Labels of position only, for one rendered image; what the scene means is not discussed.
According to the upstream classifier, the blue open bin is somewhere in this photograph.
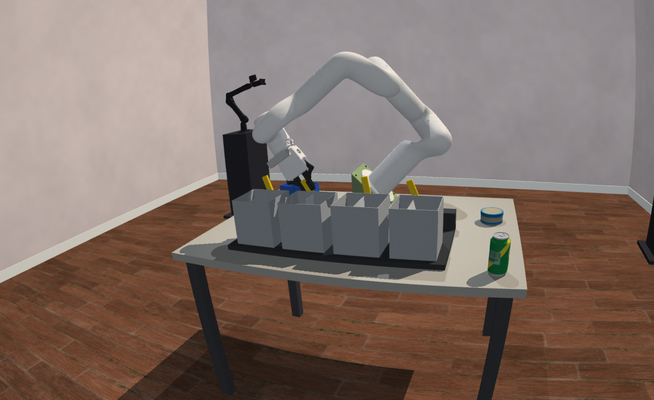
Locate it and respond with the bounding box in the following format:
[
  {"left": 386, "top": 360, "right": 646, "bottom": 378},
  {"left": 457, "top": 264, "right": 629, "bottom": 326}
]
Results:
[{"left": 280, "top": 182, "right": 319, "bottom": 195}]

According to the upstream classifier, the green drink can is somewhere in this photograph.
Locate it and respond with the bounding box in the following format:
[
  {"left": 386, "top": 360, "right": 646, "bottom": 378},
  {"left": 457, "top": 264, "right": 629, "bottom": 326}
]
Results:
[{"left": 487, "top": 232, "right": 511, "bottom": 276}]

